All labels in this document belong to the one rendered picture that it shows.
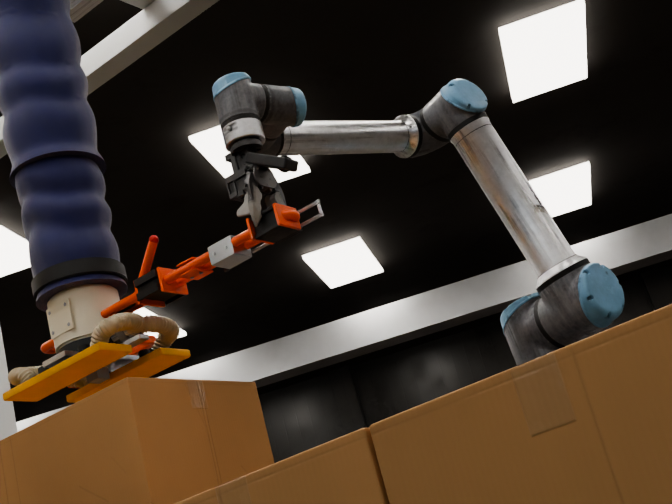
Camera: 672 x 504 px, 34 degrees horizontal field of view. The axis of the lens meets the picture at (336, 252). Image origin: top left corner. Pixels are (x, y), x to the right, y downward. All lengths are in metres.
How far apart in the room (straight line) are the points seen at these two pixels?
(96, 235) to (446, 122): 0.93
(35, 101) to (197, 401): 0.89
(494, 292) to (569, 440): 10.61
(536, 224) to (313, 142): 0.59
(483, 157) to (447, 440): 1.79
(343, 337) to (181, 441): 9.50
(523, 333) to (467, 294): 8.81
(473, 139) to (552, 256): 0.36
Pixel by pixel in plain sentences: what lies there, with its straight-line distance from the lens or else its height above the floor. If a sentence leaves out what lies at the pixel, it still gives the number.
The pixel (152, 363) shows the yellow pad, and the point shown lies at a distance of 2.63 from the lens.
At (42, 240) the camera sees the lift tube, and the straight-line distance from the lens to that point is 2.69.
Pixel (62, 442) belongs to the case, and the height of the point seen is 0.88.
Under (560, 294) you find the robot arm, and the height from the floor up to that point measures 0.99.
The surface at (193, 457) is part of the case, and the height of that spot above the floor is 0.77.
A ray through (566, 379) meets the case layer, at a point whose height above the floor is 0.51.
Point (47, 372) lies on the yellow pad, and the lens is 2.57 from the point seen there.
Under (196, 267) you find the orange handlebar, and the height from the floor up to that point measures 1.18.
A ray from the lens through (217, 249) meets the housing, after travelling 2.38.
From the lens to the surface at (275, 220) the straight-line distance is 2.29.
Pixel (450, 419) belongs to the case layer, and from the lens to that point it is 1.10.
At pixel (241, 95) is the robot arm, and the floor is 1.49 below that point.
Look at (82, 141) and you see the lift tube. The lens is 2.80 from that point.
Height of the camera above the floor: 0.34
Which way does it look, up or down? 19 degrees up
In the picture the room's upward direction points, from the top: 15 degrees counter-clockwise
